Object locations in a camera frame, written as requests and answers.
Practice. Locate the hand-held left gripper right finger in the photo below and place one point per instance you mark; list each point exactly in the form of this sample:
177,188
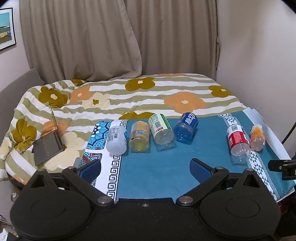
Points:
199,168

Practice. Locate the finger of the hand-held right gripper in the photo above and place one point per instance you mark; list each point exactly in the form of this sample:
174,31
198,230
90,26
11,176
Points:
278,165

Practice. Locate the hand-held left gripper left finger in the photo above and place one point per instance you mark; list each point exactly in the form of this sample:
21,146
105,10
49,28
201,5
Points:
90,167

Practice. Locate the orange plastic bottle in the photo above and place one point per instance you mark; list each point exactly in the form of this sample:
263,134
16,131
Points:
257,137

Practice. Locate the teal printed mat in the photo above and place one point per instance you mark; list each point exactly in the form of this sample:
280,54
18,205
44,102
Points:
161,166

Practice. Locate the white plastic bottle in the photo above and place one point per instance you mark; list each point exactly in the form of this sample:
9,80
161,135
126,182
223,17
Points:
116,140

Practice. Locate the blue plastic bottle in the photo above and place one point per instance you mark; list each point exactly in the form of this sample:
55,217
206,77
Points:
186,128

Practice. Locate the clear bottle red label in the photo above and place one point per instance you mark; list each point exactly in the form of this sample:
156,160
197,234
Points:
238,142

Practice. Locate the grey laptop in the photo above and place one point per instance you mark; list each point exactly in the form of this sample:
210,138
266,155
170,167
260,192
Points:
47,146

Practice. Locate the clear bottle green label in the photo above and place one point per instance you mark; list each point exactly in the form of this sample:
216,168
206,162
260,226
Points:
161,132

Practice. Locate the yellow plastic bottle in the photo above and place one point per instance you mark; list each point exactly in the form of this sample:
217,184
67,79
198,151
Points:
139,137

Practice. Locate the floral striped blanket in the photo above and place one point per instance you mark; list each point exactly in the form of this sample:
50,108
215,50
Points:
138,97

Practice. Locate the grey headboard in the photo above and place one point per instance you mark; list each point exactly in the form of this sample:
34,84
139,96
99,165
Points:
18,88

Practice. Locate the beige curtain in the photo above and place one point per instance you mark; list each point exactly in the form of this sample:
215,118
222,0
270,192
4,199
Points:
92,39

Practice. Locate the framed wall picture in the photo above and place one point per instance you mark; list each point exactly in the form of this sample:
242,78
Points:
6,29

